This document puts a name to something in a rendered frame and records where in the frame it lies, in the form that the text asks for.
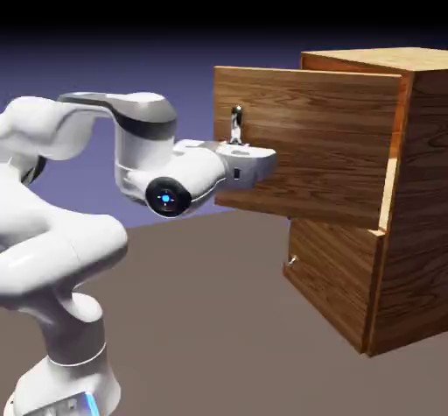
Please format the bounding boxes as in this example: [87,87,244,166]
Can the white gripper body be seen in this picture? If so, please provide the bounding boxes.
[215,142,277,192]

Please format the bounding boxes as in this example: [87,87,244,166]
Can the wooden cabinet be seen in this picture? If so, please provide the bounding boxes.
[282,47,448,358]

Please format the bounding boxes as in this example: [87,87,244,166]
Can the long silver door handle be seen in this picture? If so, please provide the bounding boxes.
[228,105,243,145]

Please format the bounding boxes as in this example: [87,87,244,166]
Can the large wooden cabinet door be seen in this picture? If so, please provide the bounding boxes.
[213,66,403,230]

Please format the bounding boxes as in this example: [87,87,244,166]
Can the small wooden cabinet door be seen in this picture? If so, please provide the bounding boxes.
[282,218,385,355]

